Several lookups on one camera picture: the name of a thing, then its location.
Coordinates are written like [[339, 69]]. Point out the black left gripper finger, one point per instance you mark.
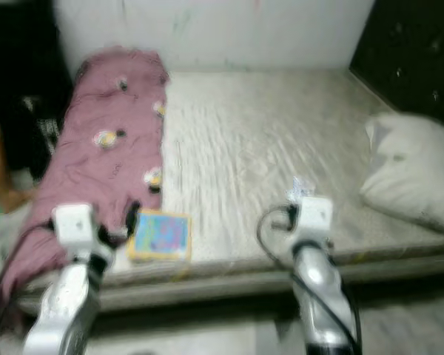
[[134, 214]]

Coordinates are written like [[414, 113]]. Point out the white wrapper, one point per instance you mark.
[[300, 190]]

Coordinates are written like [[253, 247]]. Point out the colourful picture book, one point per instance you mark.
[[163, 235]]

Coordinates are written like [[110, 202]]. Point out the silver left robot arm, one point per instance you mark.
[[63, 303]]

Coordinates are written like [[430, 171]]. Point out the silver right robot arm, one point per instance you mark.
[[322, 296]]

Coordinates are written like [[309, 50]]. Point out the purple printed blanket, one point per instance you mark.
[[111, 163]]

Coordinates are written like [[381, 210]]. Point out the grey quilted mattress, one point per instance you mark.
[[266, 148]]

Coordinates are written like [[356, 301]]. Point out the grey bed base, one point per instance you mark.
[[251, 285]]

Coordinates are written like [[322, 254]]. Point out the white pillow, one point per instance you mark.
[[414, 170]]

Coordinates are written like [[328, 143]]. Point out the black bag white lettering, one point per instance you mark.
[[41, 118]]

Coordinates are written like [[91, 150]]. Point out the black tufted headboard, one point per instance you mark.
[[414, 52]]

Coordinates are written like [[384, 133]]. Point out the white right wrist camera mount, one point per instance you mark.
[[317, 216]]

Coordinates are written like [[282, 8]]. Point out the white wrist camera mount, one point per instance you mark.
[[317, 216], [75, 224]]

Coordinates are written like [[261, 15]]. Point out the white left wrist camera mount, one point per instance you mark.
[[75, 224]]

